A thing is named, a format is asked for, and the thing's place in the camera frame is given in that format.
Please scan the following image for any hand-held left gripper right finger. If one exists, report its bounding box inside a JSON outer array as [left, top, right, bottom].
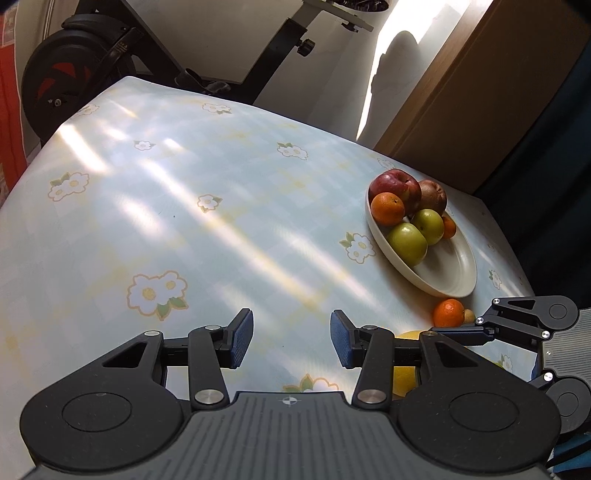
[[329, 310, 502, 411]]

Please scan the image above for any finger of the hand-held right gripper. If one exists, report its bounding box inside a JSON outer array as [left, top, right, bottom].
[[527, 368, 561, 389], [428, 296, 552, 352]]

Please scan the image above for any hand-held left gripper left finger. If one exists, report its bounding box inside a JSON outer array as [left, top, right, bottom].
[[102, 308, 256, 411]]

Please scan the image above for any beige oval plate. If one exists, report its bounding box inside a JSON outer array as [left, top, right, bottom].
[[365, 185, 478, 298]]

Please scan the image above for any large yellow citrus fruit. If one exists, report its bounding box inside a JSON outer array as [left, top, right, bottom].
[[392, 330, 432, 398]]

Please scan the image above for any green apple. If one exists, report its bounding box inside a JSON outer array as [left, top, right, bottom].
[[411, 209, 445, 246], [386, 222, 428, 267]]

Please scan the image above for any large russet brown apple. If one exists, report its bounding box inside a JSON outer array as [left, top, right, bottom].
[[418, 179, 448, 217]]

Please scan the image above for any dark blue cloth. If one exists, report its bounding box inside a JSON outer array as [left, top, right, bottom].
[[475, 28, 591, 310]]

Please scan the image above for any red apple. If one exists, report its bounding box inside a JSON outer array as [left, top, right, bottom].
[[368, 169, 422, 217]]

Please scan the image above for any wooden cabinet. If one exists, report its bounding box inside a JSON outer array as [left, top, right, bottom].
[[374, 0, 575, 197]]

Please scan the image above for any black exercise bike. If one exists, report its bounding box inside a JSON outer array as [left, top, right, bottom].
[[21, 0, 391, 144]]

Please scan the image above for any floral curtain with red band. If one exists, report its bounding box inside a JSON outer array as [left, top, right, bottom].
[[0, 0, 51, 204]]

